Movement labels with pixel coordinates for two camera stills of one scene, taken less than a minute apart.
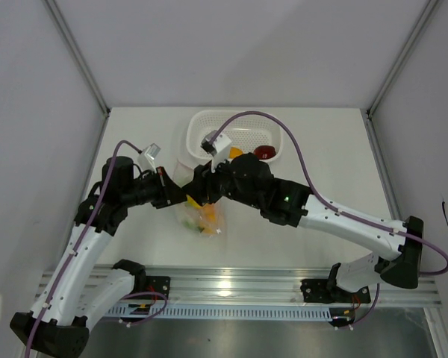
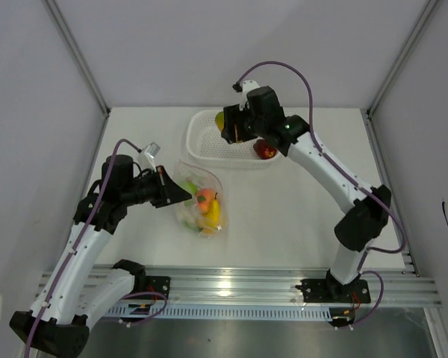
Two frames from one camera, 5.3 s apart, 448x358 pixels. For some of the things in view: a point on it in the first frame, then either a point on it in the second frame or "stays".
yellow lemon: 193,203 to 213,219
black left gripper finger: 177,194 stays
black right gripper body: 219,183 to 242,119
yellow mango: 234,151 to 219,121
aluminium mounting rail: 273,285 stays
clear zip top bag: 207,220 stays
